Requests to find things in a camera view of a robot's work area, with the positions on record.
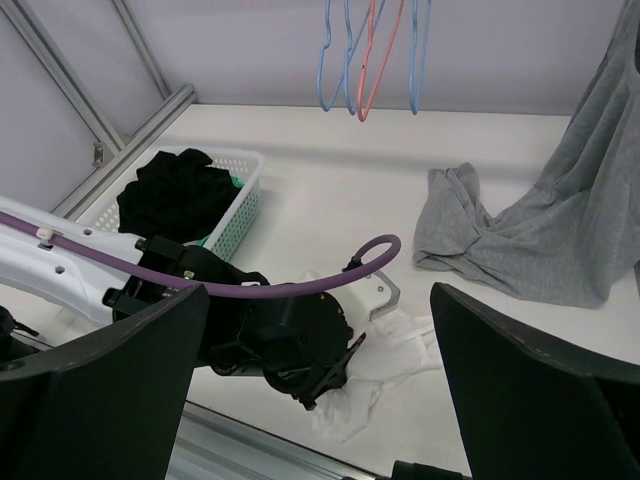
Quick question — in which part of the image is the left aluminium frame post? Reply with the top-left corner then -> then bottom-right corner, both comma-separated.
1,1 -> 198,217

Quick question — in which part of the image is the white plastic basket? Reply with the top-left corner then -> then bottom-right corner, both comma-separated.
77,143 -> 265,260

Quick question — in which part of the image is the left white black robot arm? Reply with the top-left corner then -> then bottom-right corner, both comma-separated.
1,198 -> 366,410

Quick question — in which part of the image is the dark grey tank top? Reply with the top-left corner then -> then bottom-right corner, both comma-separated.
413,1 -> 639,308

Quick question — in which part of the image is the black tank top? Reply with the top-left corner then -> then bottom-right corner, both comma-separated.
116,148 -> 221,244

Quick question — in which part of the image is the green tank top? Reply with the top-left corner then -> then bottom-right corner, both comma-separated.
188,167 -> 244,246

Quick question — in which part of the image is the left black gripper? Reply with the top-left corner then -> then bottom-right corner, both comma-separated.
207,292 -> 366,411

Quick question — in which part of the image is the blue wire hanger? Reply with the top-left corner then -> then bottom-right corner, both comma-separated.
341,1 -> 388,122
318,0 -> 371,112

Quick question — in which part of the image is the aluminium front rail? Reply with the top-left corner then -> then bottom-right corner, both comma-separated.
166,401 -> 383,480

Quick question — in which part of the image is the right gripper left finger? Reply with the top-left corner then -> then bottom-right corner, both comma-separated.
1,287 -> 209,479

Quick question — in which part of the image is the pink wire hanger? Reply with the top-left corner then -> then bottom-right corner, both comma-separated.
357,0 -> 406,123

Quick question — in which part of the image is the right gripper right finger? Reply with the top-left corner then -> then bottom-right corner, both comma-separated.
430,283 -> 639,479

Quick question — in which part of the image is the white tank top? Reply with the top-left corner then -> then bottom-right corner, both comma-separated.
311,302 -> 443,443

